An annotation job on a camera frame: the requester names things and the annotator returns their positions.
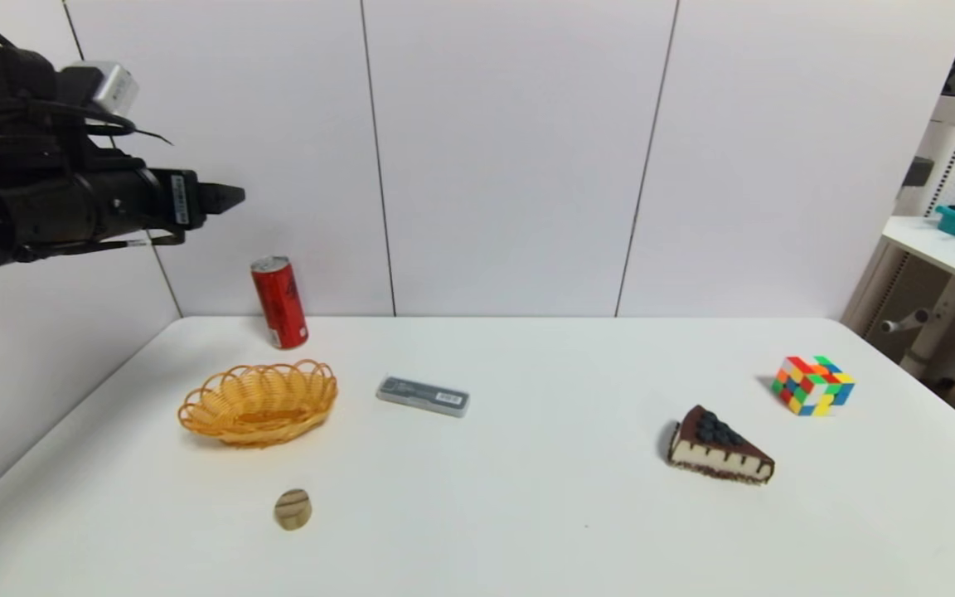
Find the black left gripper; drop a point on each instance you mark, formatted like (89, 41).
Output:
(181, 200)

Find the red soda can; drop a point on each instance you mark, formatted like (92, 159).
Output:
(280, 303)

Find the yellow woven basket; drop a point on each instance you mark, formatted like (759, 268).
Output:
(254, 432)

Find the grey pencil case box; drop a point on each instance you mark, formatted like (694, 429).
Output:
(424, 396)

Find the small round wooden block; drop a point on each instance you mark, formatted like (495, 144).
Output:
(293, 509)

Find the chocolate blueberry cake slice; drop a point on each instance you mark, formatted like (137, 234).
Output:
(718, 458)

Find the colourful puzzle cube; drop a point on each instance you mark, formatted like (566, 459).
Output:
(812, 386)

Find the white side table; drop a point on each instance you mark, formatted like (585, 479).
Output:
(933, 245)

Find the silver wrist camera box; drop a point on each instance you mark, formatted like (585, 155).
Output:
(113, 87)

